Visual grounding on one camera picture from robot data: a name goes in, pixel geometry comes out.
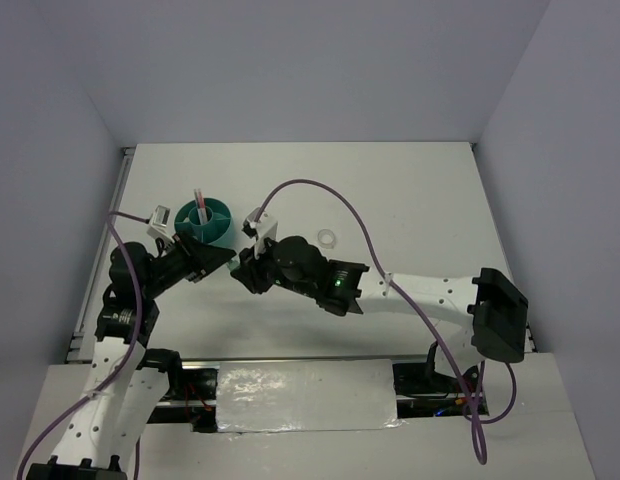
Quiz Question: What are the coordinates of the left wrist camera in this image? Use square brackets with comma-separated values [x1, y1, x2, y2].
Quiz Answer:
[147, 205, 172, 244]

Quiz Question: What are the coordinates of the pink pen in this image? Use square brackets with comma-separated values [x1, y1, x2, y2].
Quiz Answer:
[197, 190, 208, 225]

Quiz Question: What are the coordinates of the teal round divided container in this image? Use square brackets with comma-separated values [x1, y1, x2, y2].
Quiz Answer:
[174, 197, 234, 249]

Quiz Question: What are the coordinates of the silver foil base cover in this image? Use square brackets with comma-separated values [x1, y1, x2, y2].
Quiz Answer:
[216, 359, 400, 433]

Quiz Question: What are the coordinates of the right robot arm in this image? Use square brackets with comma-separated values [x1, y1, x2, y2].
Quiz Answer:
[231, 236, 528, 391]

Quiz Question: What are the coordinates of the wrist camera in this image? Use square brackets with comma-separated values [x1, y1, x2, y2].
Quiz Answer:
[147, 205, 172, 244]
[242, 207, 278, 259]

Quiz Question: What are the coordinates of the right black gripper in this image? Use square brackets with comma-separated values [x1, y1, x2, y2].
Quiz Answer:
[231, 233, 316, 298]

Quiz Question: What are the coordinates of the clear tape roll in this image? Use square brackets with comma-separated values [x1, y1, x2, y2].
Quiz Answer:
[317, 229, 337, 249]

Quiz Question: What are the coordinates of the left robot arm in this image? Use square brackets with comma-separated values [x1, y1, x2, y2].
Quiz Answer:
[16, 235, 235, 479]

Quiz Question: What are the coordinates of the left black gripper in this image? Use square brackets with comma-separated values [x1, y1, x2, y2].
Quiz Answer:
[143, 229, 237, 298]

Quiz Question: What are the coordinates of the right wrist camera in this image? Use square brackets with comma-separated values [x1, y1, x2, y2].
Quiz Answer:
[242, 207, 278, 259]

